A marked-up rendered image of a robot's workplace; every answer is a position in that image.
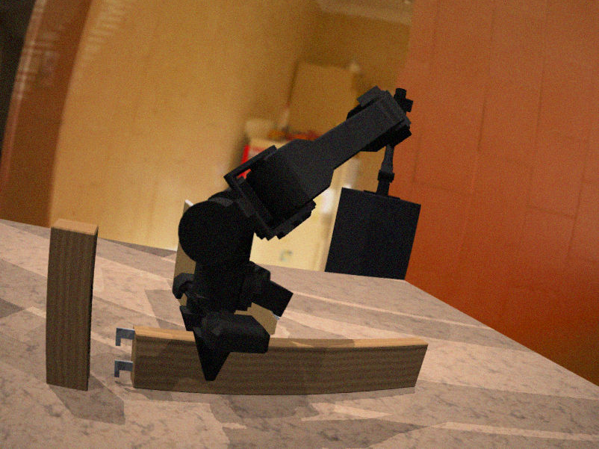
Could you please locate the dark wooden post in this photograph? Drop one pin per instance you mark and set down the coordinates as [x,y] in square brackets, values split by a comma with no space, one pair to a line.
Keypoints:
[72,253]

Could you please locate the wooden side rail with steel hooks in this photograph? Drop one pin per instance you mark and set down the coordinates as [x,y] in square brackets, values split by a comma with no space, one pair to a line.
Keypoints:
[168,360]

